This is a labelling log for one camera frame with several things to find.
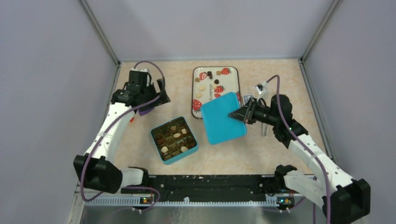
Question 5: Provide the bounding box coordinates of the teal box lid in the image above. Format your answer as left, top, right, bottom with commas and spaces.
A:
200, 92, 247, 145

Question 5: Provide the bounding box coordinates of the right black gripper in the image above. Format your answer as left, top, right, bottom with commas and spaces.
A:
228, 97, 279, 126

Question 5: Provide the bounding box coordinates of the purple metronome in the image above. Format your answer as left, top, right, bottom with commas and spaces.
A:
138, 107, 154, 116

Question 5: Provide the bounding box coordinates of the teal chocolate box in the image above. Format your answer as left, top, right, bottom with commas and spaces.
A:
150, 116, 199, 165

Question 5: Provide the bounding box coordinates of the strawberry pattern white tray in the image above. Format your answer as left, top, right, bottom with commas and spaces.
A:
191, 66, 241, 119

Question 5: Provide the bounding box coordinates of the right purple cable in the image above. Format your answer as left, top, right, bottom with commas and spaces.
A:
261, 75, 332, 224

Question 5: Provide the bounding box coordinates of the blue playing card deck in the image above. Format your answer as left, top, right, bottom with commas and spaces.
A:
242, 94, 255, 105

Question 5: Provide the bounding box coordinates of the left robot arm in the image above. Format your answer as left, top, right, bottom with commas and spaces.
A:
73, 69, 170, 194

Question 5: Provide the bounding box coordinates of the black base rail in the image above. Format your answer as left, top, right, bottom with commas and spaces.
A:
121, 175, 296, 203

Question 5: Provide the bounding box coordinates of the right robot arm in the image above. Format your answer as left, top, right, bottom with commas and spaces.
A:
228, 95, 371, 224

